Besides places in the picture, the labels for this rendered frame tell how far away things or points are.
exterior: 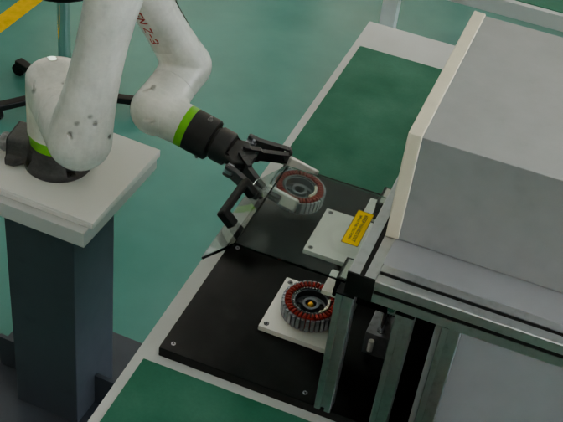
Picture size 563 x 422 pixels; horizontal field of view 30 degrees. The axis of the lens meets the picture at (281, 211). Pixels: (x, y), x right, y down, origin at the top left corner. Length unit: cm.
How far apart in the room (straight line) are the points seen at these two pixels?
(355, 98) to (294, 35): 177
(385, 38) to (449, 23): 178
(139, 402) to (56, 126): 56
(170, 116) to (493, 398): 91
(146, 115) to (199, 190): 134
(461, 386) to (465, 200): 31
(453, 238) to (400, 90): 114
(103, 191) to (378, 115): 75
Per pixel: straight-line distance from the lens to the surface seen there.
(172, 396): 190
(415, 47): 297
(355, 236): 177
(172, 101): 221
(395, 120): 264
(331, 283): 194
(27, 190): 229
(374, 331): 195
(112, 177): 232
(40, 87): 218
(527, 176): 157
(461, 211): 164
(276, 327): 198
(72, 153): 207
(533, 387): 170
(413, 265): 166
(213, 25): 445
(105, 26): 194
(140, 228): 337
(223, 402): 189
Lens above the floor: 220
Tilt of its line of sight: 39 degrees down
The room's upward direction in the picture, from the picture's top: 8 degrees clockwise
